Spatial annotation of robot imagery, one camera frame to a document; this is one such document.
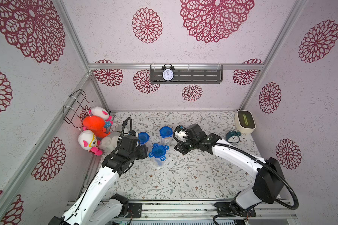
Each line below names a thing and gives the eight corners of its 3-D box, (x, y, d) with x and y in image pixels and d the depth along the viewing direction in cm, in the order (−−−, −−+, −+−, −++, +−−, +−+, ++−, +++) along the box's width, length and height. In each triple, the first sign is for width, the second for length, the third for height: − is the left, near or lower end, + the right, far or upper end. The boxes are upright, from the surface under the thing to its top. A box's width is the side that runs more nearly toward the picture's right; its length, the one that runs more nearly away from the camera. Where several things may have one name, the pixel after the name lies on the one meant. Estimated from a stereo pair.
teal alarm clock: (226, 142, 104) (230, 135, 97) (225, 136, 107) (229, 129, 100) (236, 144, 102) (241, 137, 96) (236, 138, 106) (240, 131, 99)
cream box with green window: (238, 134, 108) (241, 128, 103) (230, 115, 120) (233, 109, 115) (256, 134, 108) (261, 128, 103) (247, 115, 120) (251, 109, 115)
